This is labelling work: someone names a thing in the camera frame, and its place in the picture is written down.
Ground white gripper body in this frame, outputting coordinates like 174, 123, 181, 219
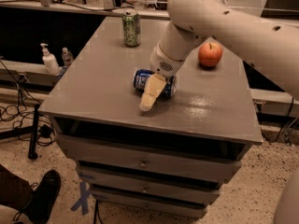
149, 43, 186, 77

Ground black shoe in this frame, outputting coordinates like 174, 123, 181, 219
13, 170, 61, 224

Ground bottom grey drawer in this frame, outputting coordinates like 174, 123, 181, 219
90, 187, 207, 219

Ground grey drawer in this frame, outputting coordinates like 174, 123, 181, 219
90, 187, 207, 219
76, 165, 220, 204
57, 134, 241, 183

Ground white pump sanitizer bottle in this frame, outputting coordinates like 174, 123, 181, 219
40, 43, 59, 75

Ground middle grey drawer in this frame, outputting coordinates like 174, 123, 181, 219
76, 165, 220, 204

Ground blue pepsi can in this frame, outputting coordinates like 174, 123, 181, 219
133, 69, 177, 98

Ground black floor cables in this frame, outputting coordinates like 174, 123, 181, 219
0, 59, 57, 147

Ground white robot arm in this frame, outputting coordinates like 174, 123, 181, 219
150, 0, 299, 224

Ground top grey drawer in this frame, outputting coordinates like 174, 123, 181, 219
57, 134, 241, 183

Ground grey drawer cabinet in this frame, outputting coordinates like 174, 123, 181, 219
40, 17, 262, 208

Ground green soda can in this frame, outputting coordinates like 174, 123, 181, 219
122, 9, 141, 47

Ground grey metal railing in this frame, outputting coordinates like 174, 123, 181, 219
0, 0, 299, 29

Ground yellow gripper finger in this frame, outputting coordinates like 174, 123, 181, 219
139, 73, 166, 112

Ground black stand leg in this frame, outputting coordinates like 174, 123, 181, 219
0, 105, 39, 160

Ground brown trouser leg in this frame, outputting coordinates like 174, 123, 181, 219
0, 165, 33, 210

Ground clear plastic water bottle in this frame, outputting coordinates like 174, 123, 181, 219
62, 48, 74, 67

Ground blue tape cross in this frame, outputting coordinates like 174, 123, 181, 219
70, 181, 91, 216

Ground red apple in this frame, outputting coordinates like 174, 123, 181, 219
198, 42, 222, 68

